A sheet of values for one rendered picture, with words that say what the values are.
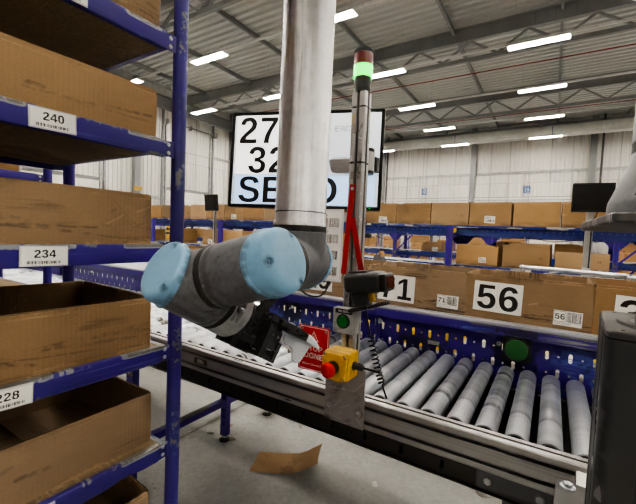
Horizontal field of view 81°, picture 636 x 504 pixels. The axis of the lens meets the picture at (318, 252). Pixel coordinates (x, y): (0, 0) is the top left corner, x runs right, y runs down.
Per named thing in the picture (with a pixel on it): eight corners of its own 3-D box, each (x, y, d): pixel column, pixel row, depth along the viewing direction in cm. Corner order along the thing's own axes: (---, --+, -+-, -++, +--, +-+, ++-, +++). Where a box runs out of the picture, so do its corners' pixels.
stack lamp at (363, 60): (350, 76, 97) (351, 52, 97) (358, 83, 101) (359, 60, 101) (367, 72, 94) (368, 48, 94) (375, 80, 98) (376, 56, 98)
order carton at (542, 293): (463, 317, 140) (466, 272, 140) (477, 306, 165) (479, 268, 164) (592, 336, 119) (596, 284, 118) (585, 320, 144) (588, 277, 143)
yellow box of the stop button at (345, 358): (317, 379, 95) (318, 351, 94) (334, 369, 102) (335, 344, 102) (369, 394, 87) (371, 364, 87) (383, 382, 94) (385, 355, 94)
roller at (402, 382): (368, 412, 100) (369, 394, 100) (424, 360, 144) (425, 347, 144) (385, 417, 97) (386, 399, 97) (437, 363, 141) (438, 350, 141)
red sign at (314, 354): (297, 367, 107) (299, 323, 106) (299, 366, 108) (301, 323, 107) (346, 381, 98) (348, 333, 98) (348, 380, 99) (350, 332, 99)
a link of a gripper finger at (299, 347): (309, 370, 74) (271, 353, 71) (319, 342, 76) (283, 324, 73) (317, 372, 72) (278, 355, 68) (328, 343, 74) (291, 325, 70)
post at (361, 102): (323, 417, 103) (337, 93, 99) (332, 410, 107) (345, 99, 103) (362, 431, 97) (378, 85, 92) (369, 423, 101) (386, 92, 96)
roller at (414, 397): (391, 419, 97) (392, 400, 96) (441, 364, 140) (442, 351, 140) (409, 425, 94) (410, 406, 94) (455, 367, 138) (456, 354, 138)
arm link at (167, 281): (178, 291, 46) (122, 304, 49) (240, 324, 55) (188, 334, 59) (193, 229, 51) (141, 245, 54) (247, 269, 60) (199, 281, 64)
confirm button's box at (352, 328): (331, 332, 99) (332, 306, 98) (336, 329, 101) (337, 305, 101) (353, 336, 95) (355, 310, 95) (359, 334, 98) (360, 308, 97)
